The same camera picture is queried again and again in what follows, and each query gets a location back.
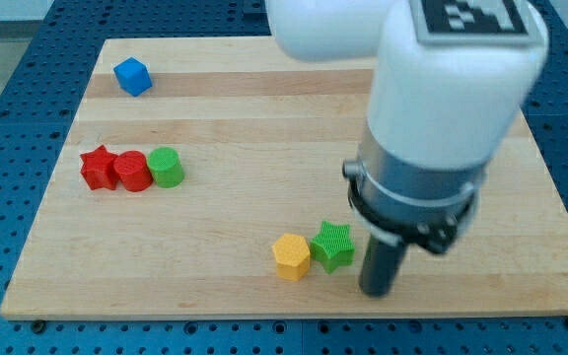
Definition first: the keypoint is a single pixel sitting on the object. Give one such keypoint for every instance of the blue cube block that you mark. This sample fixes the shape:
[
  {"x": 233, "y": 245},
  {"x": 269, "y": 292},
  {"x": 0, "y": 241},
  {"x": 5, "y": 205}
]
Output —
[{"x": 132, "y": 76}]

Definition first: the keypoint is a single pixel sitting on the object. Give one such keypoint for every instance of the green cylinder block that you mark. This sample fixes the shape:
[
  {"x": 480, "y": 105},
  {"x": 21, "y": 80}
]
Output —
[{"x": 165, "y": 167}]

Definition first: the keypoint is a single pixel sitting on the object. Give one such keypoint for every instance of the black white fiducial marker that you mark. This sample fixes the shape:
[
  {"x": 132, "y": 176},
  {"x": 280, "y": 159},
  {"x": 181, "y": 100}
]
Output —
[{"x": 459, "y": 22}]

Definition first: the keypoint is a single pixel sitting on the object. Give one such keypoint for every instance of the green star block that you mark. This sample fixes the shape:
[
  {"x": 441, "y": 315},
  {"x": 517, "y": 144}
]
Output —
[{"x": 332, "y": 246}]

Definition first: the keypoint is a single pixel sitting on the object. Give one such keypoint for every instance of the grey metal wrist flange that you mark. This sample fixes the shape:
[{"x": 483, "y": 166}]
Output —
[{"x": 400, "y": 203}]

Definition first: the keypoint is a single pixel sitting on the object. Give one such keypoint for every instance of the wooden board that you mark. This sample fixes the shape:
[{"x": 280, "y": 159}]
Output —
[{"x": 261, "y": 139}]

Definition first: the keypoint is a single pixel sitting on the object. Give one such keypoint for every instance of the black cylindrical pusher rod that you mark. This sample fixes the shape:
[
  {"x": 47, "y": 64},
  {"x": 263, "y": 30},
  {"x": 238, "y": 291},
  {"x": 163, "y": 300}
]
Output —
[{"x": 380, "y": 266}]

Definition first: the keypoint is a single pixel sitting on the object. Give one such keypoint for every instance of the red cylinder block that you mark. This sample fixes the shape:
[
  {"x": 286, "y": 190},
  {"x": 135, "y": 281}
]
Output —
[{"x": 132, "y": 170}]

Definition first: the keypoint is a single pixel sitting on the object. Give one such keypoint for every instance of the red star block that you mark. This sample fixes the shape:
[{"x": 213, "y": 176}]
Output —
[{"x": 97, "y": 169}]

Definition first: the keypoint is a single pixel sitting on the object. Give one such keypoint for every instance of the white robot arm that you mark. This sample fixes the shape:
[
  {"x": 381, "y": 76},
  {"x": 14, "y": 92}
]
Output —
[{"x": 449, "y": 80}]

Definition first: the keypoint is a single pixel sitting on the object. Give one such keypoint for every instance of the yellow hexagon block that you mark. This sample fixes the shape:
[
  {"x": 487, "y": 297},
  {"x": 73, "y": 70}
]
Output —
[{"x": 292, "y": 257}]

